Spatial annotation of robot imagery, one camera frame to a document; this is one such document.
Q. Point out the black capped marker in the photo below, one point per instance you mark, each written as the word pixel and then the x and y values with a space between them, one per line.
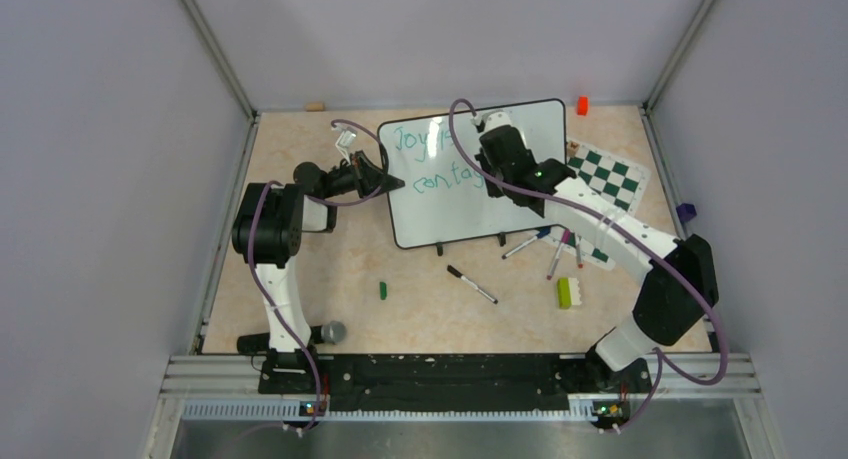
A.
pixel 458 274

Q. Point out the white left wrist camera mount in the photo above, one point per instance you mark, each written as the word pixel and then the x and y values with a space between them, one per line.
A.
pixel 344 141

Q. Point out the orange toy block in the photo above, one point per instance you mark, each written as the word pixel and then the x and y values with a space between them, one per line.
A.
pixel 582 106

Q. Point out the lime green toy brick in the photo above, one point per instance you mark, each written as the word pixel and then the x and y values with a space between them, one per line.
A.
pixel 568 293

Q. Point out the wooden chess cube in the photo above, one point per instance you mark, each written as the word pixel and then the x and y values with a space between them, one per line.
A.
pixel 572 149

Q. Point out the white whiteboard black frame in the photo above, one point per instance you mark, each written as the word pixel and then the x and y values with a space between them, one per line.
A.
pixel 443 199

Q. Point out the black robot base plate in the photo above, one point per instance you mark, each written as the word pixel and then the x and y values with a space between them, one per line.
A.
pixel 445 383

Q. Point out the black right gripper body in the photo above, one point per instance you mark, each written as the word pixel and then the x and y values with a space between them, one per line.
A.
pixel 496 173

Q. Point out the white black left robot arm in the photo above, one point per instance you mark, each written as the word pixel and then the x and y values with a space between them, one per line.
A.
pixel 267 232

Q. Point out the grey black microphone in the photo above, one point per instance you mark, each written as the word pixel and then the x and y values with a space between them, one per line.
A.
pixel 277 339

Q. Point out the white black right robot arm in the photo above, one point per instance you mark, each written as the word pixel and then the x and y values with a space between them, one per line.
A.
pixel 676 276

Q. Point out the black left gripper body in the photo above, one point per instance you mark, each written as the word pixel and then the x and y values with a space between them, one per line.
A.
pixel 354 180

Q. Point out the green white chess mat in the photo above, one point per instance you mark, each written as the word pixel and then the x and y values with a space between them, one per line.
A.
pixel 620 181

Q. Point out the aluminium frame rail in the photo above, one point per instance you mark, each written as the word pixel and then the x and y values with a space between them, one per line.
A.
pixel 226 387

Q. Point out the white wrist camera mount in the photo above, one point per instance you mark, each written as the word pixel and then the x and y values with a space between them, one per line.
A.
pixel 489 121
pixel 344 141

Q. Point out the blue capped marker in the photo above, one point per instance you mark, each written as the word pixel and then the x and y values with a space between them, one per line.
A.
pixel 541 233

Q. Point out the red capped marker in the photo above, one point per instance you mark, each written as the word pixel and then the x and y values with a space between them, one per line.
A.
pixel 578 252

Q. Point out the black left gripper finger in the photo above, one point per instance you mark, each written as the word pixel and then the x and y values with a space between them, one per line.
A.
pixel 376 188
pixel 367 170

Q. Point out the purple toy block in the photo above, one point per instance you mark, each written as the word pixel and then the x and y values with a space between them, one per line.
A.
pixel 686 212

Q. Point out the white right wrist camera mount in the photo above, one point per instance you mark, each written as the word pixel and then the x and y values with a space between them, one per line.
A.
pixel 489 121

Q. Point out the small wooden block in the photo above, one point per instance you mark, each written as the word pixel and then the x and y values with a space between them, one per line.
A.
pixel 316 106

